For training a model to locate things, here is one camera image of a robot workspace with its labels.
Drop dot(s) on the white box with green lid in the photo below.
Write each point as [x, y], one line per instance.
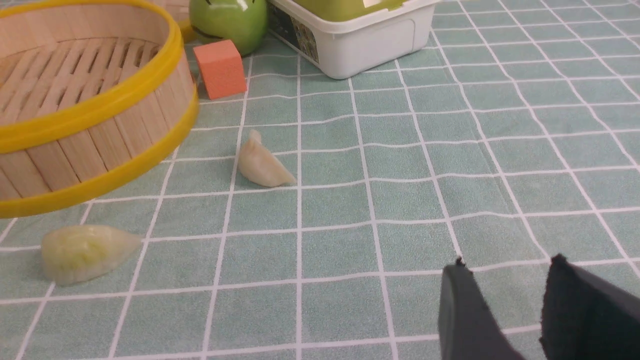
[343, 38]

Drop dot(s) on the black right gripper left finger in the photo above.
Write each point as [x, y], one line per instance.
[466, 326]

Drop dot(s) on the greenish translucent dumpling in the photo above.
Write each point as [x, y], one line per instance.
[79, 253]

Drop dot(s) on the pale white dumpling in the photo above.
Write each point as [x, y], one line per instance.
[260, 166]

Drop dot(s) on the orange foam cube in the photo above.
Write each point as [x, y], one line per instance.
[221, 68]

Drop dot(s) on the green toy apple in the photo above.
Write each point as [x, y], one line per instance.
[244, 22]

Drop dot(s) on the bamboo steamer tray yellow rims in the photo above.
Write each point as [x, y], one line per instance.
[94, 93]

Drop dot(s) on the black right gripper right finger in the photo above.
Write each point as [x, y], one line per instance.
[585, 317]

